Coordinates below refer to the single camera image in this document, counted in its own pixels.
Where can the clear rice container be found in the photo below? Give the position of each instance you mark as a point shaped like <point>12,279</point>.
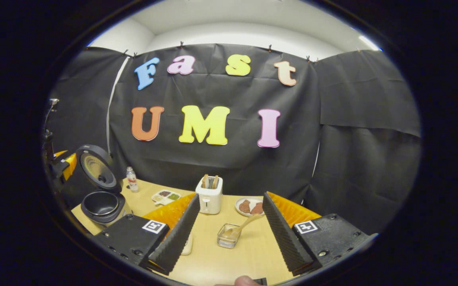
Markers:
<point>188,245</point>

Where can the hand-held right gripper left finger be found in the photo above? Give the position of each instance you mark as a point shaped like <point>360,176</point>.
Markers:
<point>179,234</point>

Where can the black silver rice cooker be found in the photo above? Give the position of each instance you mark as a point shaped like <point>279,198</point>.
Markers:
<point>94,217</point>

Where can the black backdrop cloth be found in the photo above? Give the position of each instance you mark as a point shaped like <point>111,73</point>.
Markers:
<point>233,167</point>

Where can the white divided dish with beans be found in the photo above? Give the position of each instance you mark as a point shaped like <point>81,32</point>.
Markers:
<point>166,197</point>

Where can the white round plate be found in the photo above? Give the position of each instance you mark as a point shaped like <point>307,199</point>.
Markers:
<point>240,212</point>

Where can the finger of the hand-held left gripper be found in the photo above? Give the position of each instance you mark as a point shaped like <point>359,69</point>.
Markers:
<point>70,167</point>
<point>60,153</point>

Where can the brown meat piece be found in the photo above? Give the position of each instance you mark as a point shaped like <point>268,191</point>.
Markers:
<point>245,206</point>
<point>257,208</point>

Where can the toast slice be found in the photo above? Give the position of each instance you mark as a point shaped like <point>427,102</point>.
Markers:
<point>204,181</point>
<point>215,182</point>

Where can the wooden spoon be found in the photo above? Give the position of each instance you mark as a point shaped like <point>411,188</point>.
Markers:
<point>249,222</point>

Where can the small clear bottle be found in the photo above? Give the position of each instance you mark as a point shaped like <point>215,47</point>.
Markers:
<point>132,180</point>

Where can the white toaster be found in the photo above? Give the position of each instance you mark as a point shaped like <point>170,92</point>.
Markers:
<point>210,200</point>

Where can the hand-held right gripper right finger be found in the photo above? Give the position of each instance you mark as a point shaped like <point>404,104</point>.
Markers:
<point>284,236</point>

